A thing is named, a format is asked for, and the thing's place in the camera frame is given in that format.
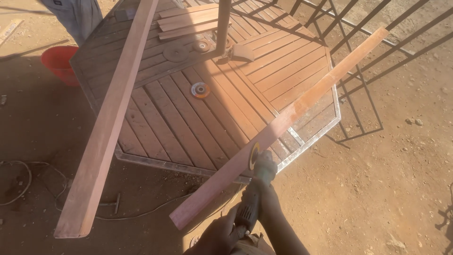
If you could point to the hexagonal slatted wooden table top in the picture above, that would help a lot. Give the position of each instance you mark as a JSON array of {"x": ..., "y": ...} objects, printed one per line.
[{"x": 184, "y": 120}]

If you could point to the dark block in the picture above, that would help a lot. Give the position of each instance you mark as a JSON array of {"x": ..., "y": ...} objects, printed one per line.
[{"x": 124, "y": 14}]

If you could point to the metal hammer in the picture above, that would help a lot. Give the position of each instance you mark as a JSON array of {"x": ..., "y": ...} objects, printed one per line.
[{"x": 116, "y": 203}]

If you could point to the person's left fingers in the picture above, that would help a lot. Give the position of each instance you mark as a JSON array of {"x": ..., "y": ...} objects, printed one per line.
[{"x": 233, "y": 226}]

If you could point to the red plastic bucket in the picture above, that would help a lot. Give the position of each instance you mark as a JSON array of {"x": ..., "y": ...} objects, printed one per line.
[{"x": 60, "y": 65}]

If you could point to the small brown flap disc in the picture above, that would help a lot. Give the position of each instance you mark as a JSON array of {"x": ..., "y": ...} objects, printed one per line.
[{"x": 201, "y": 46}]

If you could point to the wood scrap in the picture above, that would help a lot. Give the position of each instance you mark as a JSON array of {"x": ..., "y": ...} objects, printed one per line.
[{"x": 10, "y": 31}]

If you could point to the short wooden slat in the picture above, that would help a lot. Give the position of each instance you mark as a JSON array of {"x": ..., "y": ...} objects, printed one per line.
[
  {"x": 187, "y": 24},
  {"x": 187, "y": 17},
  {"x": 187, "y": 10},
  {"x": 191, "y": 32}
]

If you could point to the colourful flap disc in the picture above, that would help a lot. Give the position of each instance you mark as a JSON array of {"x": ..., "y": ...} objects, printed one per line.
[{"x": 200, "y": 90}]

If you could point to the sanding pad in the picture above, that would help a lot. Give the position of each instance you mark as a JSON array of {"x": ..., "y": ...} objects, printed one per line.
[{"x": 243, "y": 52}]

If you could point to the large grey grinding disc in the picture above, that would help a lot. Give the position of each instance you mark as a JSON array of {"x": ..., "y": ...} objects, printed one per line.
[{"x": 175, "y": 53}]

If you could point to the person's beige clothing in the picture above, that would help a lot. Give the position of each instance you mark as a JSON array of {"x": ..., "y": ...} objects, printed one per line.
[{"x": 249, "y": 246}]

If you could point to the green angle grinder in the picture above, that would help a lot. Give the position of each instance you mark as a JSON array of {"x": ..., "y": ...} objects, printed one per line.
[{"x": 249, "y": 205}]

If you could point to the person's right fingers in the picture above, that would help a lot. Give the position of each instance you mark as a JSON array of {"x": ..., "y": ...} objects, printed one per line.
[{"x": 262, "y": 186}]

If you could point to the metal post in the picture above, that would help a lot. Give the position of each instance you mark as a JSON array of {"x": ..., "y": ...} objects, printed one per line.
[{"x": 223, "y": 24}]

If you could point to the metal bar frame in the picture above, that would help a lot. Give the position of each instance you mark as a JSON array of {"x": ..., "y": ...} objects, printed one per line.
[{"x": 357, "y": 27}]

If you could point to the person's right hand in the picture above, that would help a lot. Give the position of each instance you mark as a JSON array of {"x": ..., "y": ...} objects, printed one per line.
[{"x": 267, "y": 198}]

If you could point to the long thin wooden plank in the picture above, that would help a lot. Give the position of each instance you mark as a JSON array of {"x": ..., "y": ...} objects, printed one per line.
[{"x": 300, "y": 102}]

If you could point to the person's left hand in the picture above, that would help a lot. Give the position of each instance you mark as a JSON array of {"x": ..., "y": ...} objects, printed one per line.
[{"x": 216, "y": 237}]

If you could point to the thick wooden beam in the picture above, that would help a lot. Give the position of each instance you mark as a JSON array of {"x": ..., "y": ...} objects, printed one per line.
[{"x": 106, "y": 134}]

